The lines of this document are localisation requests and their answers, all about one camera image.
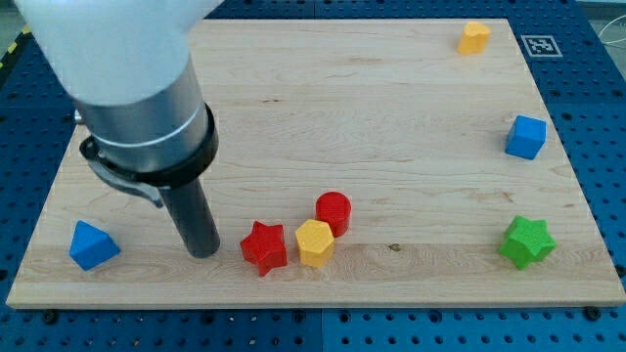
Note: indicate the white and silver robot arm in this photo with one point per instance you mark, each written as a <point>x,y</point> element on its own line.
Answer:
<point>126,65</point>

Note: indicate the yellow heart block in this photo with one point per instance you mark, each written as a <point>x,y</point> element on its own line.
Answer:
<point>474,38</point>

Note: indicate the red cylinder block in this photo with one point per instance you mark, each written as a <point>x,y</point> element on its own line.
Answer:
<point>335,209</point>

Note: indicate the light wooden board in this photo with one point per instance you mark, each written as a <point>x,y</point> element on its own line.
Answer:
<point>387,113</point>

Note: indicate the yellow hexagon block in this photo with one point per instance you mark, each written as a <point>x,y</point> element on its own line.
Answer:
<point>315,242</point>

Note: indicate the red star block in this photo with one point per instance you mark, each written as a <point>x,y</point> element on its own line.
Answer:
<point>265,247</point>

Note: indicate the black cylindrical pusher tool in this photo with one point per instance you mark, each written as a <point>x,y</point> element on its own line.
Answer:
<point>177,187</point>

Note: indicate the blue cube block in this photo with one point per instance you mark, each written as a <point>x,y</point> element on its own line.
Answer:
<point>526,137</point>

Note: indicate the green star block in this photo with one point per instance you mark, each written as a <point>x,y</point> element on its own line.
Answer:
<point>527,241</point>

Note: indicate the blue triangular prism block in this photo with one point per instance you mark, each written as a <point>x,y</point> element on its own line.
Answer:
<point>91,246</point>

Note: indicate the white fiducial marker tag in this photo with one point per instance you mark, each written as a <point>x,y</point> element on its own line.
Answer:
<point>541,46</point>

